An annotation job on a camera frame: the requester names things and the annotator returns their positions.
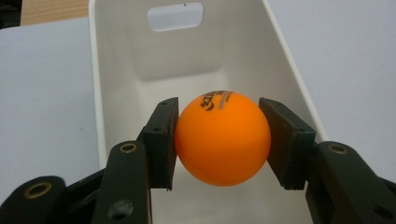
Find white plastic bin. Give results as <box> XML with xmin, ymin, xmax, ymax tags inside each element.
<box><xmin>88</xmin><ymin>0</ymin><xmax>330</xmax><ymax>224</ymax></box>

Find wooden table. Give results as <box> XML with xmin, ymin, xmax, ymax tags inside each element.
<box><xmin>20</xmin><ymin>0</ymin><xmax>90</xmax><ymax>26</ymax></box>

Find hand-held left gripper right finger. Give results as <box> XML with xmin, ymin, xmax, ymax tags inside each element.
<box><xmin>258</xmin><ymin>96</ymin><xmax>318</xmax><ymax>191</ymax></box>

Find orange table tennis ball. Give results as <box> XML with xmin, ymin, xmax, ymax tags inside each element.
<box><xmin>174</xmin><ymin>90</ymin><xmax>272</xmax><ymax>188</ymax></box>

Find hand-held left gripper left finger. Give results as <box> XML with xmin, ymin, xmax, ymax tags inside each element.
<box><xmin>136</xmin><ymin>96</ymin><xmax>180</xmax><ymax>191</ymax></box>

